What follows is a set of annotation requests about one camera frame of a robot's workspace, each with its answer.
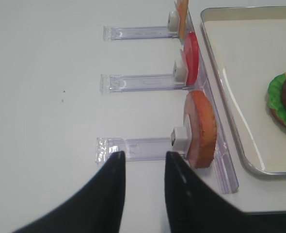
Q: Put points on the green lettuce on burger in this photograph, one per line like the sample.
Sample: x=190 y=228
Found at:
x=274 y=91

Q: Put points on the red tomato slice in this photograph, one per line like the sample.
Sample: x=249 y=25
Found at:
x=191 y=52

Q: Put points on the white pusher block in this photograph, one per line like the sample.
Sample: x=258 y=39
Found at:
x=180 y=71
x=180 y=139
x=173 y=22

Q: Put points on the upright bread bun slice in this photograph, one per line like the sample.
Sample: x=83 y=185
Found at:
x=203 y=129

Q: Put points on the white rectangular tray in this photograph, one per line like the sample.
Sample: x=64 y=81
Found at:
x=247 y=49

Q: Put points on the clear acrylic left food rack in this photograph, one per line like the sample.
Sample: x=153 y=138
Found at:
x=141 y=149

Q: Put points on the white pusher block far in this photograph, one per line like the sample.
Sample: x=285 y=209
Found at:
x=173 y=22

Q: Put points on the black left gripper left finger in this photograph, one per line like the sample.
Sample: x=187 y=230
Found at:
x=96 y=208

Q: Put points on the bottom bun on tray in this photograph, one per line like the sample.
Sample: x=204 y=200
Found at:
x=279 y=114

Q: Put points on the white pusher block near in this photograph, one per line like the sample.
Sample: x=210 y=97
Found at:
x=180 y=139

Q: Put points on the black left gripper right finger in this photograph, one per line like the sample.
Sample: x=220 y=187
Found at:
x=193 y=207

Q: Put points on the upright orange cheese slice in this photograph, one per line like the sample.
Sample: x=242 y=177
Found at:
x=182 y=10

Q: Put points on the white pusher block middle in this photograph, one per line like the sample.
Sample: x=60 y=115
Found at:
x=180 y=71

